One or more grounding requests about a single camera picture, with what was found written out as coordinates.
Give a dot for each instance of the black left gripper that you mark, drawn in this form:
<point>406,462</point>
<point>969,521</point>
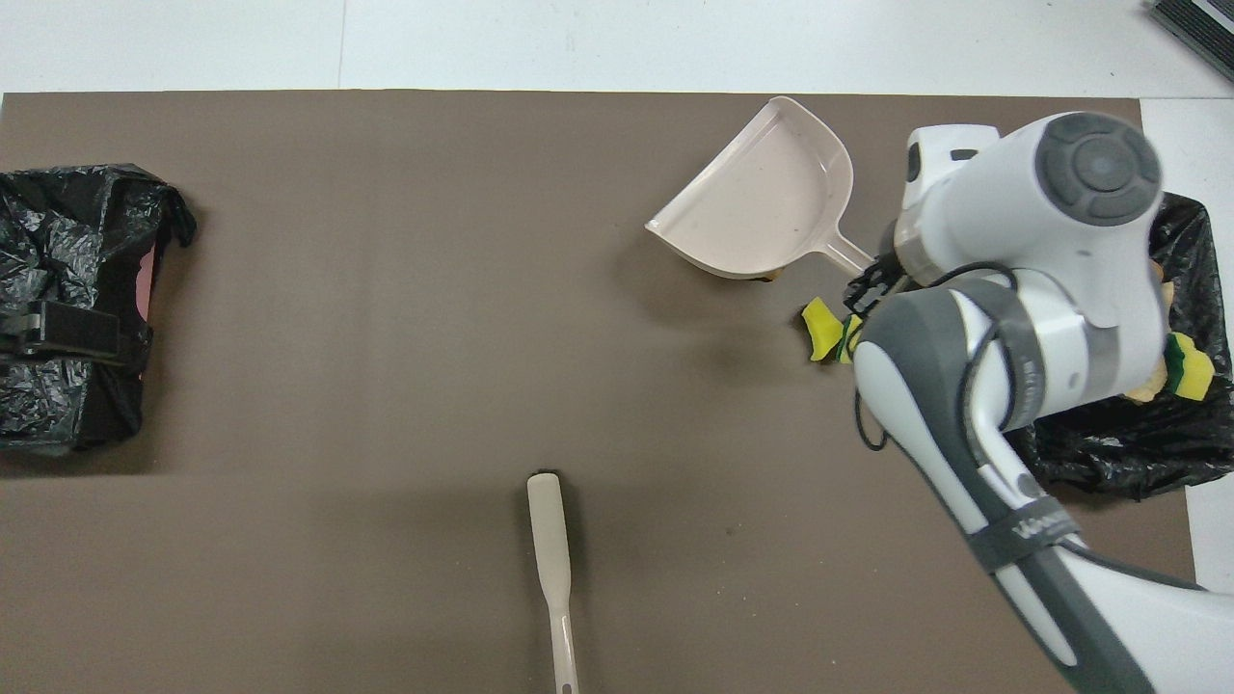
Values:
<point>24,333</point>

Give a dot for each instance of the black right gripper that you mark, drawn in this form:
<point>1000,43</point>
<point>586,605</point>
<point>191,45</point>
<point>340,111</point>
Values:
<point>889,280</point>

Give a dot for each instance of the beige plastic dustpan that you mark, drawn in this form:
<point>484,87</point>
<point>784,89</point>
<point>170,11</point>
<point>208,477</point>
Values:
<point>762,193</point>

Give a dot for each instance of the pale lobed bread chunk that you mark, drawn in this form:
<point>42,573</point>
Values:
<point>1152,390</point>

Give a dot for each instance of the yellow green sponge block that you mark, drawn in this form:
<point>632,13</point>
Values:
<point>1193,371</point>

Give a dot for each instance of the beige hand brush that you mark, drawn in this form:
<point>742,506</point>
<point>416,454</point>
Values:
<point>549,520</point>

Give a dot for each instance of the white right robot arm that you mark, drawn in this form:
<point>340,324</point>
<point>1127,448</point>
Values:
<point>1060,241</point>

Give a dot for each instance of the black-bagged bin with pink patch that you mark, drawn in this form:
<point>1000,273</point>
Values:
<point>58,222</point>

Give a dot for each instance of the black-bagged trash bin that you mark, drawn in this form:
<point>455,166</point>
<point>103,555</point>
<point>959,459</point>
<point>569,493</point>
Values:
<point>1109,453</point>

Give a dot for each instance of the yellow sponge piece green stripe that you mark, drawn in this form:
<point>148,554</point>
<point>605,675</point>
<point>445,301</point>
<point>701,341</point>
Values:
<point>846,337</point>

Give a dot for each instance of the curved yellow sponge piece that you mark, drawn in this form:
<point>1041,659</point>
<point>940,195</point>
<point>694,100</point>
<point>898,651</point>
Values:
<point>819,328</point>

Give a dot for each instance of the brown table mat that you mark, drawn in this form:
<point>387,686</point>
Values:
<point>386,337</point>

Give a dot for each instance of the dark grey ribbed panel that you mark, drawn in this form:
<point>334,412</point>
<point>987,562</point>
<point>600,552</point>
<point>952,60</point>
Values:
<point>1200,24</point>

